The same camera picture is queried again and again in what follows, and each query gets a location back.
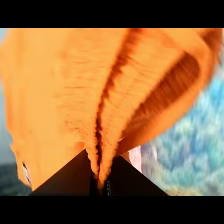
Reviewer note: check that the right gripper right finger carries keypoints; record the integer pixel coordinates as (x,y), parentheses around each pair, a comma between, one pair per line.
(130,181)

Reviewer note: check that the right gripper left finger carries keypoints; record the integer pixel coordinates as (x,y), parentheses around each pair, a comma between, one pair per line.
(71,181)

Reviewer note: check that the orange garment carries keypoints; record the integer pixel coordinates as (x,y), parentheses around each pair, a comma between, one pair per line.
(83,93)

